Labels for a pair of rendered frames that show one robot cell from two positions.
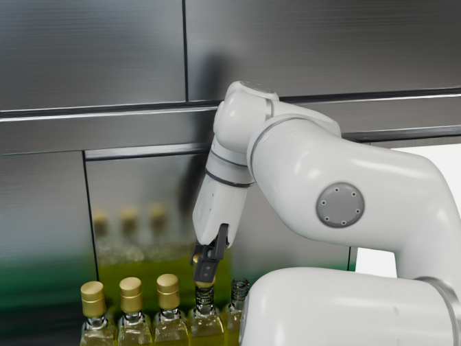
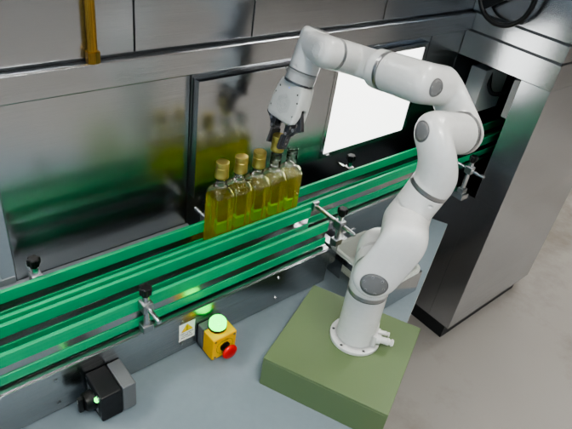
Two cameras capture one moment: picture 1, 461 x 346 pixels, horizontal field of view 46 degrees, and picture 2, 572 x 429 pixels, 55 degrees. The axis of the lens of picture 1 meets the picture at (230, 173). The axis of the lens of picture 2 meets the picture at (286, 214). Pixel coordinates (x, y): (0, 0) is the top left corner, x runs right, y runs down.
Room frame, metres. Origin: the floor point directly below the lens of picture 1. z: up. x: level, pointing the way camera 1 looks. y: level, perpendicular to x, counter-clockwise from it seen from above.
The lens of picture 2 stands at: (-0.38, 0.73, 1.85)
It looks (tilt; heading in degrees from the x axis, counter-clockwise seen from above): 35 degrees down; 326
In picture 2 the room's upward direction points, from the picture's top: 9 degrees clockwise
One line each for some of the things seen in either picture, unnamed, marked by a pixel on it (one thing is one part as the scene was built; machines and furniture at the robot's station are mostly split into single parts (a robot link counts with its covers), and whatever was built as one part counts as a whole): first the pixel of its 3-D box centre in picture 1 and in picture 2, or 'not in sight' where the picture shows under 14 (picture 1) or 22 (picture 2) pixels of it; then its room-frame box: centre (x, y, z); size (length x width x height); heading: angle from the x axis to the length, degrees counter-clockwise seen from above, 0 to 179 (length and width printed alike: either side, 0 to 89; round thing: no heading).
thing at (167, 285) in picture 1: (168, 291); (259, 158); (0.70, 0.10, 1.14); 0.04 x 0.04 x 0.04
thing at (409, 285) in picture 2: not in sight; (366, 264); (0.56, -0.24, 0.79); 0.27 x 0.17 x 0.08; 11
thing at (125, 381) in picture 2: not in sight; (111, 390); (0.41, 0.57, 0.79); 0.08 x 0.08 x 0.08; 11
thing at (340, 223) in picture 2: not in sight; (333, 221); (0.61, -0.12, 0.95); 0.17 x 0.03 x 0.12; 11
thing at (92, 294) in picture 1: (93, 298); (222, 168); (0.68, 0.21, 1.14); 0.04 x 0.04 x 0.04
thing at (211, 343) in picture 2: not in sight; (217, 337); (0.47, 0.29, 0.79); 0.07 x 0.07 x 0.07; 11
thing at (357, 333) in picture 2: not in sight; (367, 316); (0.29, -0.01, 0.92); 0.16 x 0.13 x 0.15; 46
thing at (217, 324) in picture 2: not in sight; (217, 323); (0.47, 0.29, 0.84); 0.05 x 0.05 x 0.03
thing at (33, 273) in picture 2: not in sight; (33, 275); (0.67, 0.67, 0.94); 0.07 x 0.04 x 0.13; 11
